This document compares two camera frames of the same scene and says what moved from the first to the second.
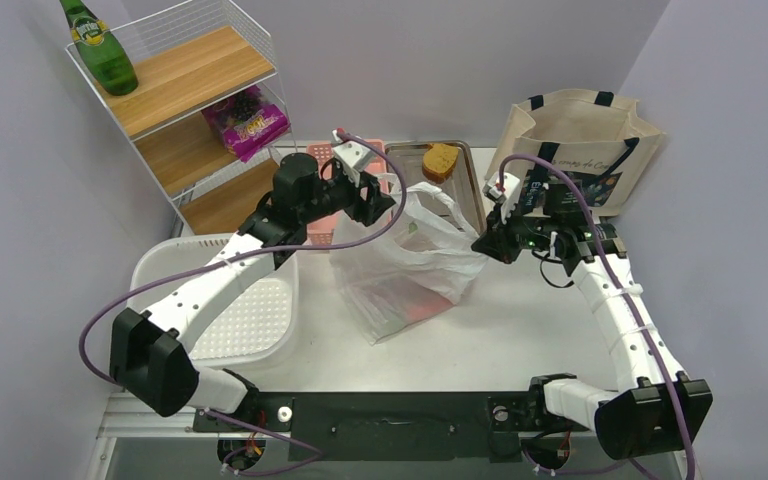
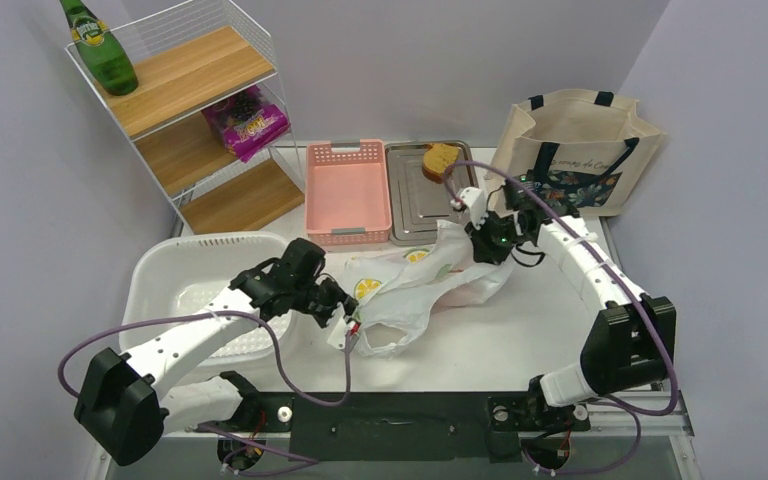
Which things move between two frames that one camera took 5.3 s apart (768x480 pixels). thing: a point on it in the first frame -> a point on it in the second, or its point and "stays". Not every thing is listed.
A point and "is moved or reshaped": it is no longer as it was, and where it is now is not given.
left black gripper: x=373 y=201 -> x=345 y=301
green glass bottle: x=101 y=49 stays
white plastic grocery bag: x=421 y=267 is moved or reshaped
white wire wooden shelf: x=187 y=54 stays
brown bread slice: x=438 y=161 stays
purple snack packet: x=247 y=123 stays
